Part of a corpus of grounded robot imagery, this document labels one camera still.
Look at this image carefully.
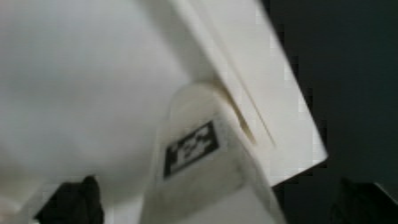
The white square tabletop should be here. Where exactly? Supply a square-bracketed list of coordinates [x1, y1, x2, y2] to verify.
[0, 0, 328, 224]

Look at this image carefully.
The white table leg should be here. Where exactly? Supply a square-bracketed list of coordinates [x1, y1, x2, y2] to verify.
[139, 83, 289, 224]

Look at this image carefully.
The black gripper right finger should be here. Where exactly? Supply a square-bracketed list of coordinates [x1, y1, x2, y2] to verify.
[330, 178, 398, 224]

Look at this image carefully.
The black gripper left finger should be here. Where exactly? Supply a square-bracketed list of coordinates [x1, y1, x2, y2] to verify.
[35, 176, 106, 224]

